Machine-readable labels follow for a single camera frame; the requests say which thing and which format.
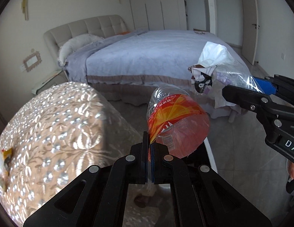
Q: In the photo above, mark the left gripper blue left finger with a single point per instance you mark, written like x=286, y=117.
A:
x=97, y=197

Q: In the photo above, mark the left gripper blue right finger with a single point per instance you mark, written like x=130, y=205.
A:
x=201, y=197

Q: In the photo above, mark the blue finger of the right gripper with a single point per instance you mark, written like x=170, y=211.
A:
x=268, y=113
x=280, y=86

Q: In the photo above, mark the white printed plastic bag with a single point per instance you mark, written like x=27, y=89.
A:
x=217, y=68

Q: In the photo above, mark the crushed orange-label plastic bottle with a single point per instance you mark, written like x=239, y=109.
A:
x=176, y=120

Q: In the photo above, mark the white trash bin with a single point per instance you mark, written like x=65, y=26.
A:
x=151, y=204

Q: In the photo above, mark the person's right hand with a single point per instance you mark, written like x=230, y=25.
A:
x=290, y=169

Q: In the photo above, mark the white door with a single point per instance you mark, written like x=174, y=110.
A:
x=237, y=24

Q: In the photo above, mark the embroidered tan tablecloth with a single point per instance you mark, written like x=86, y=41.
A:
x=56, y=136

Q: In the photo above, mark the clear crumpled plastic bag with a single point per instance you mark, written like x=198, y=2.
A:
x=3, y=173

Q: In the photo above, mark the yellow wrapper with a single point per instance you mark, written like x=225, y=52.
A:
x=7, y=155

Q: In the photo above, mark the lavender bed cover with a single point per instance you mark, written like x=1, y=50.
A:
x=130, y=67

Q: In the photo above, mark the grey bedside table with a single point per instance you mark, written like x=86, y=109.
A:
x=53, y=79

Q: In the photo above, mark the beige wardrobe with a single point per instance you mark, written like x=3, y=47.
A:
x=159, y=14

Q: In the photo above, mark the white pillow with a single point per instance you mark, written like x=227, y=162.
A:
x=74, y=44

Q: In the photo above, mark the beige tufted bed headboard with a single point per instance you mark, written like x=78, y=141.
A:
x=103, y=26

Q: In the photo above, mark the plain wall socket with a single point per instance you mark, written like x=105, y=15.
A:
x=22, y=68

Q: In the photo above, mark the framed wall switch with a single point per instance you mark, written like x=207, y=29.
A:
x=32, y=61

